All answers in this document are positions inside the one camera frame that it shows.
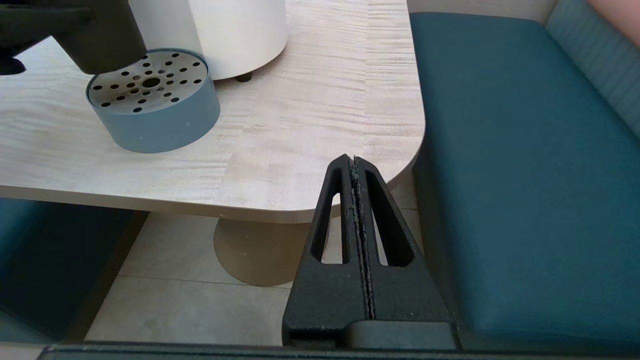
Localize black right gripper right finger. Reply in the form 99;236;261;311
354;156;456;325

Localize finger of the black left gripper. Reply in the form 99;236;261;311
0;5;96;58

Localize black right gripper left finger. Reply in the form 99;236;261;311
281;154;375;348

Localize dark grey tall cup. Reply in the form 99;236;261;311
59;0;148;76

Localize blue perforated drip tray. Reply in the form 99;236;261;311
85;48;222;154

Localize teal upholstered bench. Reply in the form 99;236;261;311
0;197;148;346
409;0;640;351

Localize large tea beverage dispenser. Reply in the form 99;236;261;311
127;0;290;84

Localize pink bolster cushion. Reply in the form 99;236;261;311
585;0;640;51

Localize beige table pedestal base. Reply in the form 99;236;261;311
213;202;346;287

